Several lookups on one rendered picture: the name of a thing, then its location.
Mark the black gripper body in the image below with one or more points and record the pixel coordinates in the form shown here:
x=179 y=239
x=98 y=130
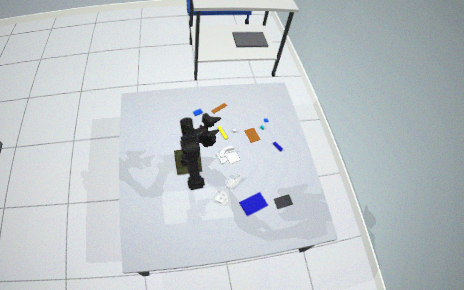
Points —
x=208 y=122

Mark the orange flat bar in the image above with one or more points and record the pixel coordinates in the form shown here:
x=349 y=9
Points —
x=219 y=107

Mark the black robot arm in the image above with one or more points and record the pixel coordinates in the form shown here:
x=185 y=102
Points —
x=190 y=148

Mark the dark grey flat square pad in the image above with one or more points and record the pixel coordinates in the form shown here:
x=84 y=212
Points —
x=283 y=201

